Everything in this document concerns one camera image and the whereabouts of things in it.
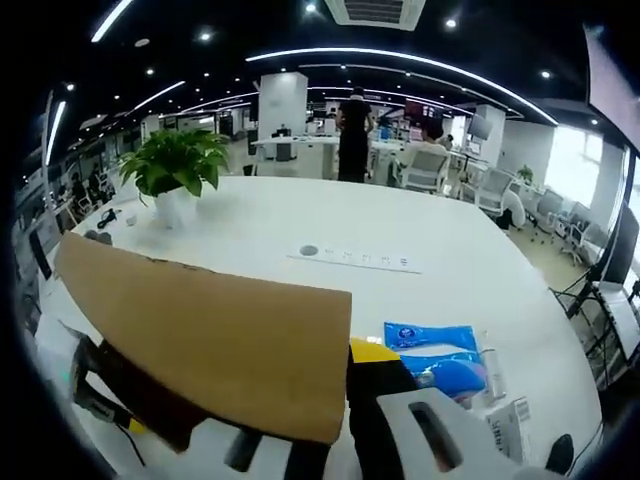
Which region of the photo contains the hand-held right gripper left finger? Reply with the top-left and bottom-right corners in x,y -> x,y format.
149,417 -> 332,480

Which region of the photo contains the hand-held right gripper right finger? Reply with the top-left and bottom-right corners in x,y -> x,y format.
347,337 -> 531,480

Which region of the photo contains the blue soft tissue pack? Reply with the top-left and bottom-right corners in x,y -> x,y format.
383,321 -> 489,402

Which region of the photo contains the pale green small carton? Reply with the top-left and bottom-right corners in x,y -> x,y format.
483,396 -> 534,464

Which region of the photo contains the brown cardboard shoe box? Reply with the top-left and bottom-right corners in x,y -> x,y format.
52,231 -> 354,454

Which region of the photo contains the white table socket strip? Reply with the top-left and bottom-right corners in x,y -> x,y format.
286,241 -> 424,276

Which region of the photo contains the black computer mouse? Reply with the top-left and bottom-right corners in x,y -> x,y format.
544,432 -> 576,475

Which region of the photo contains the black tripod stand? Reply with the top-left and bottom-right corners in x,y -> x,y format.
548,264 -> 634,361

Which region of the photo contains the white mesh office chair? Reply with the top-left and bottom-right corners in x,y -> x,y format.
473,167 -> 516,217
399,149 -> 451,195

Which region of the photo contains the green potted plant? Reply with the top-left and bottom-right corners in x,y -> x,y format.
118,128 -> 232,231

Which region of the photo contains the black monitor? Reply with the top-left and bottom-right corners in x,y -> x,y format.
599,204 -> 640,286

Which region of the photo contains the ceiling air conditioner vent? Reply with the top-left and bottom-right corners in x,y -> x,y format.
323,0 -> 427,32

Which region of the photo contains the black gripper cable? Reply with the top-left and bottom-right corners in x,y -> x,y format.
115,424 -> 147,467

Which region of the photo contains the large wall screen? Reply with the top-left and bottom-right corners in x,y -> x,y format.
583,22 -> 640,151

